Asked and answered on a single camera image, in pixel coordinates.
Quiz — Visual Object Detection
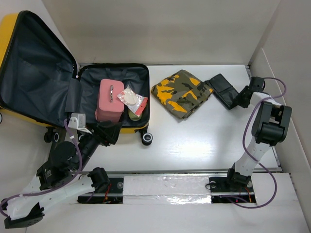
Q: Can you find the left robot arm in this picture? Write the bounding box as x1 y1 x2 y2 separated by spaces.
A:
0 119 122 229

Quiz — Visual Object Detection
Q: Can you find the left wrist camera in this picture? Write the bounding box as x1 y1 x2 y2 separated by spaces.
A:
68 113 92 134

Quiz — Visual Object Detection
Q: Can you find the yellow hard-shell suitcase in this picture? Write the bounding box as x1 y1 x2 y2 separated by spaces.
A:
0 11 150 141

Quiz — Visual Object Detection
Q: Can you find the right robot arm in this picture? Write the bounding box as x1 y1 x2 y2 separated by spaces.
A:
224 77 292 191

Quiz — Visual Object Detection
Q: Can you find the camouflage folded cloth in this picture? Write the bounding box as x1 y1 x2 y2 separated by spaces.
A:
151 69 213 120

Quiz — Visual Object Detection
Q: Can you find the light green mug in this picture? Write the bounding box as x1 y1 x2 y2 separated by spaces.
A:
128 110 142 121

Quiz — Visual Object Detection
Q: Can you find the clear packet with red print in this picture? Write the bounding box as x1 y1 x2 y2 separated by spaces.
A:
117 86 148 116

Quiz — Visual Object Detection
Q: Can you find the black pouch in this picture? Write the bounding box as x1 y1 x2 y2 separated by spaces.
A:
205 74 239 110

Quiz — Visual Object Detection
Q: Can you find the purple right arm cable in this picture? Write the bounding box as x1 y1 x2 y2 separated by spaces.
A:
230 77 287 209

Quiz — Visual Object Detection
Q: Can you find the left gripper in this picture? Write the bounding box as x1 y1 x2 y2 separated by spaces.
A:
77 119 123 171

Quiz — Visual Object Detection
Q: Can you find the pink case with metal handle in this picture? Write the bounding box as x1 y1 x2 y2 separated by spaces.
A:
95 79 124 123

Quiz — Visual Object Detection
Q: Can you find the metal base rail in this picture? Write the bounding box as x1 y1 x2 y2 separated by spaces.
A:
77 174 256 205

